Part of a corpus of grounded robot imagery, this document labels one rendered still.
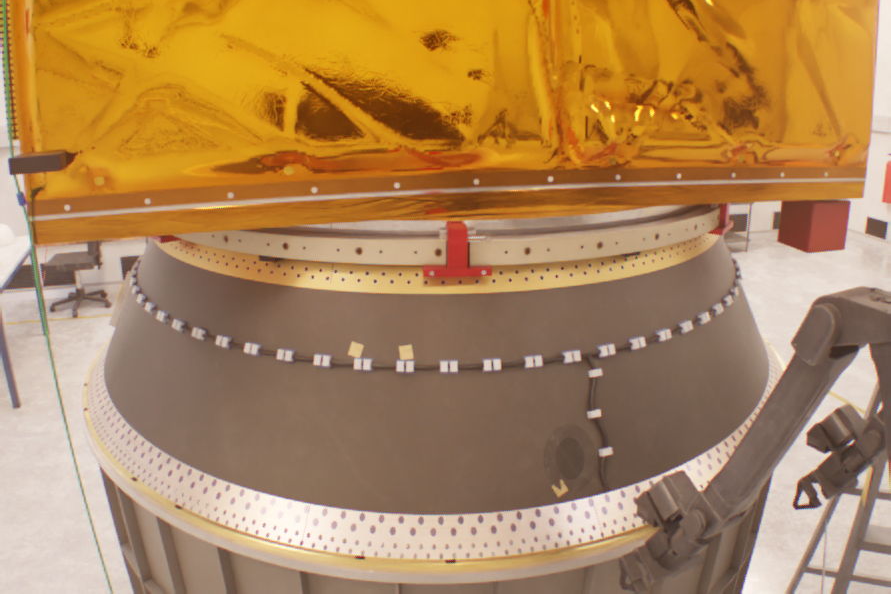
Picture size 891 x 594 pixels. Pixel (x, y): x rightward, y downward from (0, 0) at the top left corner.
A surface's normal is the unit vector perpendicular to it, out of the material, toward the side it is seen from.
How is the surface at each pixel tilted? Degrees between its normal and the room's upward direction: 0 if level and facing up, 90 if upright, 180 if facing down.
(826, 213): 90
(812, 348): 90
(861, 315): 90
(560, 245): 90
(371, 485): 62
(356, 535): 43
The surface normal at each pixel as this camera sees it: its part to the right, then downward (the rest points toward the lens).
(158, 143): 0.23, 0.31
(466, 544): 0.05, -0.52
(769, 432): -0.89, 0.15
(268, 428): -0.29, -0.22
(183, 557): -0.54, 0.23
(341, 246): -0.18, 0.27
